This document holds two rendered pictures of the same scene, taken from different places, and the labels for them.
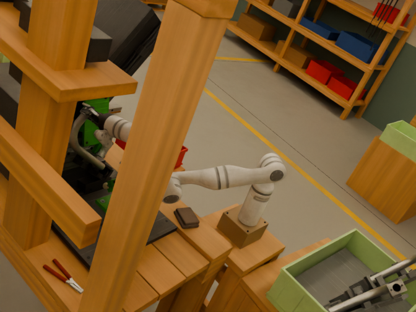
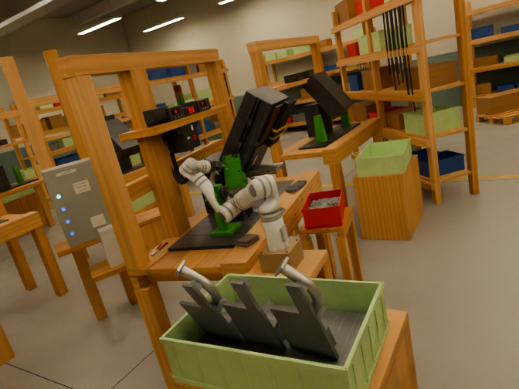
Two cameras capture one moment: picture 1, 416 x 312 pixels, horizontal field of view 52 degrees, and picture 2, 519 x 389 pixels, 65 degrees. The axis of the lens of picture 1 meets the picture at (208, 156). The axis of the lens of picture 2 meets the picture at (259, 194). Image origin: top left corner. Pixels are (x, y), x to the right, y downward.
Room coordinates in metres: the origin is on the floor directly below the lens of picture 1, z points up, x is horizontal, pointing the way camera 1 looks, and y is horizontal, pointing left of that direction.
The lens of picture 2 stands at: (1.36, -1.95, 1.67)
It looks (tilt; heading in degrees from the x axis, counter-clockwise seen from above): 16 degrees down; 85
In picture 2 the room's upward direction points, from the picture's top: 13 degrees counter-clockwise
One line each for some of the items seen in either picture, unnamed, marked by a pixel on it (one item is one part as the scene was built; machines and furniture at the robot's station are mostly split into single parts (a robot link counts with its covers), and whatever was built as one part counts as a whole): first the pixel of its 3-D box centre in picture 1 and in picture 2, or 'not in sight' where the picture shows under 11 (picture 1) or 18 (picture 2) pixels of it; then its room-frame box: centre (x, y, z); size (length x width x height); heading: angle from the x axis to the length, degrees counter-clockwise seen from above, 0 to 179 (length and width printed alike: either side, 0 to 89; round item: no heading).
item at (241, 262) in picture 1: (238, 236); (283, 269); (1.55, -0.27, 0.83); 0.32 x 0.32 x 0.04; 56
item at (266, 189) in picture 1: (268, 174); (266, 195); (1.54, -0.26, 1.19); 0.09 x 0.09 x 0.17; 23
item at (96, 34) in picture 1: (83, 38); (157, 114); (1.12, 0.44, 1.59); 0.15 x 0.07 x 0.07; 61
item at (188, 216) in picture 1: (186, 217); (247, 240); (1.43, -0.02, 0.91); 0.10 x 0.08 x 0.03; 39
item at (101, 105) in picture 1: (91, 114); (235, 170); (1.47, 0.49, 1.17); 0.13 x 0.12 x 0.20; 61
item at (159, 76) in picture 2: not in sight; (192, 120); (1.16, 6.53, 1.14); 2.45 x 0.55 x 2.28; 50
